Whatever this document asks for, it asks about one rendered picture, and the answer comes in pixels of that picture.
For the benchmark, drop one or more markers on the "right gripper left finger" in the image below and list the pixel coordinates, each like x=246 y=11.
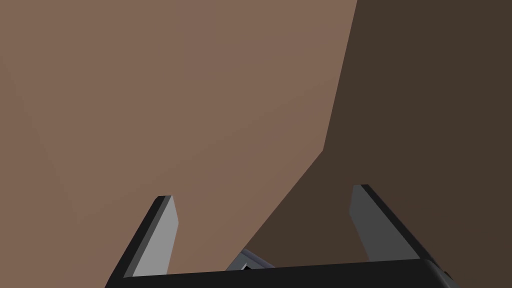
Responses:
x=155 y=240

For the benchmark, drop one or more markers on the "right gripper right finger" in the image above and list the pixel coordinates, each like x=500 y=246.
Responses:
x=384 y=228

